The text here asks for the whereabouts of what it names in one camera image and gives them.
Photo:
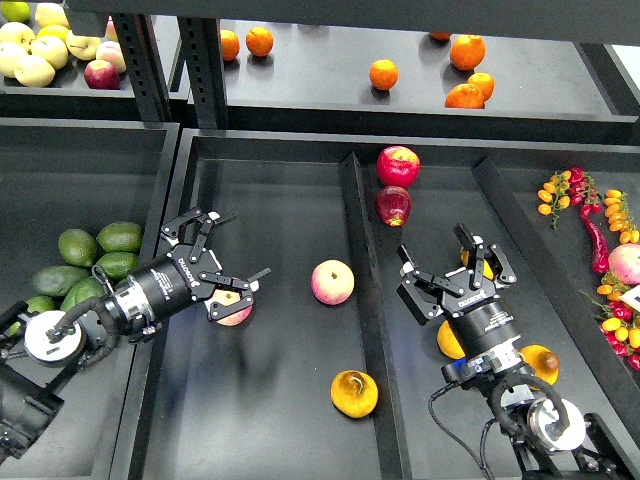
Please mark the orange small right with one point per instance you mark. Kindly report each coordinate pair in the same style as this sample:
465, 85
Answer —
485, 82

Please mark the black shelf post left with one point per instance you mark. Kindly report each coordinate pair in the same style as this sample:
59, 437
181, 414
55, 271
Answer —
137, 40

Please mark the bright red apple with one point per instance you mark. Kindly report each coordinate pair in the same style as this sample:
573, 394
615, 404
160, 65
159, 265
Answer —
398, 166

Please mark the black shelf post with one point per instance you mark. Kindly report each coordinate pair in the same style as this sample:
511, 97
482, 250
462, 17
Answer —
202, 46
137, 40

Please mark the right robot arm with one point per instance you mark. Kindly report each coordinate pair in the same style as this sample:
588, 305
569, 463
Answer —
550, 437

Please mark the yellow pear left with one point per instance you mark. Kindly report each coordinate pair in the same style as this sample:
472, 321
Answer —
448, 343

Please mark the red chili pepper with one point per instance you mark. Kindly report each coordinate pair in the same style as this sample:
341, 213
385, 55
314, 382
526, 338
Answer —
599, 247

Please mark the white label card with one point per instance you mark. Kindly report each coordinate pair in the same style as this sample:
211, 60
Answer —
632, 298

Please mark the large orange right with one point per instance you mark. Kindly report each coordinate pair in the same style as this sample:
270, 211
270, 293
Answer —
467, 52

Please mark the green avocado top right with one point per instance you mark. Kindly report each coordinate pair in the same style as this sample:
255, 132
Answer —
122, 236

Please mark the black shelf post right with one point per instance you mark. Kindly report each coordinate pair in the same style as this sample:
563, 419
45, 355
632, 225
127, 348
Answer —
202, 46

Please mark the pink apple centre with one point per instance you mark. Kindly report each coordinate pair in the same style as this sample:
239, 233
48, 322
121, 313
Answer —
332, 282

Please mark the yellow pear stem up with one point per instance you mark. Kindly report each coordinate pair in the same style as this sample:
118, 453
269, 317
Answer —
354, 393

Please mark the black left tray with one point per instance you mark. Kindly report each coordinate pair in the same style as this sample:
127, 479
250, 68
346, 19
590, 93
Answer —
61, 174

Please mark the dark red apple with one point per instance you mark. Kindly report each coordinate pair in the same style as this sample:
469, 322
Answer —
393, 205

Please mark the yellow pear lower right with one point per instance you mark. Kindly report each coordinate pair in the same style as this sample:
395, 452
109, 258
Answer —
545, 362

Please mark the pale peach on shelf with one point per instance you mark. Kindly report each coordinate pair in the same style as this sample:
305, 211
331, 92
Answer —
111, 52

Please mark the bright green avocado far left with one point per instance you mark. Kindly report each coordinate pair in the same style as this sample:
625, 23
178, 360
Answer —
35, 305

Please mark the pink peach right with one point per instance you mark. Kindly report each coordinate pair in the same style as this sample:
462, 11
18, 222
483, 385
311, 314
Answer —
624, 263

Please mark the pink apple left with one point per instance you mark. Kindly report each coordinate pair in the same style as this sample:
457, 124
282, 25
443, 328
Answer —
228, 308

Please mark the green avocado centre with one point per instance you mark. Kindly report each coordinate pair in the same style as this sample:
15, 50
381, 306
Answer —
81, 291

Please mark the green avocado second row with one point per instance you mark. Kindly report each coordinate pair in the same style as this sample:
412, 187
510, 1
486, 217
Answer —
117, 265

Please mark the black centre tray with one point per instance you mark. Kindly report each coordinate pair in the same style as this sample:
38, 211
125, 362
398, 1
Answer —
253, 401

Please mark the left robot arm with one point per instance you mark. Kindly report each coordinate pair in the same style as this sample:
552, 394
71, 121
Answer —
40, 352

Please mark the red apple on shelf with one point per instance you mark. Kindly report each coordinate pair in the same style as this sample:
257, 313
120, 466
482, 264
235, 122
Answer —
102, 75

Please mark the orange tomato bunch right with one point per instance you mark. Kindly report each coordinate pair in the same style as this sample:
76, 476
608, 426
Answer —
620, 217

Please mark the orange far left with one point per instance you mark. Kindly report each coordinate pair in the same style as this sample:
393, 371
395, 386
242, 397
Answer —
230, 45

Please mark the mixed cherry tomatoes lower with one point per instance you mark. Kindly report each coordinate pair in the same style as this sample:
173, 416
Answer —
618, 322

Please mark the green avocado top left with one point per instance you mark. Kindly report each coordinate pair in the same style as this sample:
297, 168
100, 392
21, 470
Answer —
78, 248

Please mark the red cherry tomato bunch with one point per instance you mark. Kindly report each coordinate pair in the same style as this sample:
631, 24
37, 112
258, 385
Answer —
583, 192

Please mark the black tray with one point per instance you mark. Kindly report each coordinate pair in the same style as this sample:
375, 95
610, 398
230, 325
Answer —
253, 401
61, 174

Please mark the pink apple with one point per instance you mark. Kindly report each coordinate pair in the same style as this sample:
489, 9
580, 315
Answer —
228, 308
332, 282

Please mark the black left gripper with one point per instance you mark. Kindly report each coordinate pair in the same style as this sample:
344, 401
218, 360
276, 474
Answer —
169, 283

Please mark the orange front right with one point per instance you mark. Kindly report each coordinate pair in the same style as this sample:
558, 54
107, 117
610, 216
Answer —
465, 95

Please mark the dark avocado left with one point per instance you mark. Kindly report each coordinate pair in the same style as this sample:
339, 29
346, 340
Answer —
57, 281

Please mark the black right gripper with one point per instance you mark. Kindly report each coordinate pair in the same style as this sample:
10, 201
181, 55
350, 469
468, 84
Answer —
479, 320

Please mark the orange cherry tomato bunch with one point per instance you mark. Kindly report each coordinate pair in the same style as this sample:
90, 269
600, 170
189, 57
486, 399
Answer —
554, 196

